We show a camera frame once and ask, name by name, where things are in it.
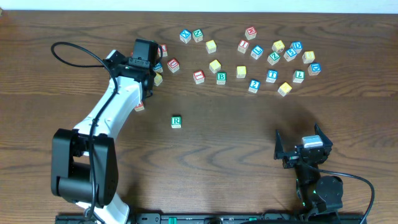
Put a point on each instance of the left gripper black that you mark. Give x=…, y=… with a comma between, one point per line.
x=152, y=83

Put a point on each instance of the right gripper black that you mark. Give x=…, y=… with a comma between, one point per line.
x=301, y=155

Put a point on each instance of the green R block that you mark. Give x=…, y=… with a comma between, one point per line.
x=176, y=122

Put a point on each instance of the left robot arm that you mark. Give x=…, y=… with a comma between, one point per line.
x=84, y=168

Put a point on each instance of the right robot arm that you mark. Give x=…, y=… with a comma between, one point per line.
x=319, y=194

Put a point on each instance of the red Y block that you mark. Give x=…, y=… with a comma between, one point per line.
x=163, y=50

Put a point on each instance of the blue P block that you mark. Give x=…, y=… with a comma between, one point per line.
x=158, y=68

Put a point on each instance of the red U block upper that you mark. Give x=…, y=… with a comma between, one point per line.
x=173, y=65

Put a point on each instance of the yellow block near P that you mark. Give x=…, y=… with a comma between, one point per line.
x=158, y=79

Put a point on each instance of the blue X block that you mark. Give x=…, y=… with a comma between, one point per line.
x=185, y=36

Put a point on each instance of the green N block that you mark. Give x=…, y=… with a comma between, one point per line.
x=197, y=35

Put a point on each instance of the red A block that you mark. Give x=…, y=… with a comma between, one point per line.
x=139, y=107

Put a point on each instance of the red I block centre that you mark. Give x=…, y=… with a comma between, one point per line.
x=199, y=77

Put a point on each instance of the red i block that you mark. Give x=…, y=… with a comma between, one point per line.
x=199, y=77
x=243, y=46

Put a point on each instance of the yellow block lower right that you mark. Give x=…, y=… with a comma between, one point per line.
x=284, y=89

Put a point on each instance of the yellow block top centre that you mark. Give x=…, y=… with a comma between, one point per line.
x=211, y=46

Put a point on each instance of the green L block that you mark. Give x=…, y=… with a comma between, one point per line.
x=298, y=76

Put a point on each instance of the blue T block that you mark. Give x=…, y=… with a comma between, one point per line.
x=271, y=76

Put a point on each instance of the green B block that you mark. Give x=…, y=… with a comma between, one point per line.
x=221, y=78

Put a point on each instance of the blue D block right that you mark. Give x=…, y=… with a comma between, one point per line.
x=314, y=69

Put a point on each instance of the blue d block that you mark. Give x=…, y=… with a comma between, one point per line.
x=296, y=46
x=314, y=69

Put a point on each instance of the blue 2 block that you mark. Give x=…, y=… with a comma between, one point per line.
x=254, y=86

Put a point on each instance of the yellow 8 block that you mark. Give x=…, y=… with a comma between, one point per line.
x=308, y=57

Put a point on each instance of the blue 5 block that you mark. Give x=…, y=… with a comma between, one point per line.
x=290, y=54

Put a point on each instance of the green Z block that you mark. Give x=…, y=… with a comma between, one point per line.
x=273, y=58

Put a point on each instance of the yellow block right of B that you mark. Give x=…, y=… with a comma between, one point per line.
x=241, y=71

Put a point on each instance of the red I block right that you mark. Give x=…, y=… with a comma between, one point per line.
x=243, y=46

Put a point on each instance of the blue D block upper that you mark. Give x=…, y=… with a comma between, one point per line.
x=296, y=46

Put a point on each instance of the yellow block upper right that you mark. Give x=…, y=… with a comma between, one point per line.
x=278, y=46

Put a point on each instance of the blue L block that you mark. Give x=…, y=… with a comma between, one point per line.
x=256, y=52

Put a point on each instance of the red H block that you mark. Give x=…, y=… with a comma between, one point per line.
x=250, y=33

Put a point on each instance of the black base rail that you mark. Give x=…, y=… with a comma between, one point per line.
x=273, y=217

